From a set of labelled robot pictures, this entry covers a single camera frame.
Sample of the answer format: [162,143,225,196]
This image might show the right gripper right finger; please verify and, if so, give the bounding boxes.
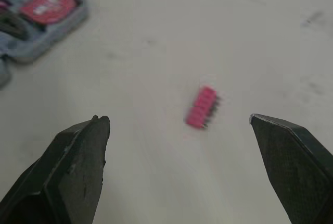
[249,113,333,224]

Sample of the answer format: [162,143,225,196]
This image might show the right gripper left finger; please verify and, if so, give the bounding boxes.
[0,115,111,224]

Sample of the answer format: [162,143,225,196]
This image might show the grey tool case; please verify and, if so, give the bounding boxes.
[0,0,89,91]

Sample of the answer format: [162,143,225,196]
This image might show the pink screwdriver bit holder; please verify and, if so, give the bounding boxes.
[184,85,225,130]

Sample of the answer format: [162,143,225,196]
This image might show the red tape measure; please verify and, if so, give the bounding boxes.
[18,0,78,24]

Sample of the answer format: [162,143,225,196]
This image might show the black handled pliers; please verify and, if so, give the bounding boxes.
[0,12,29,40]

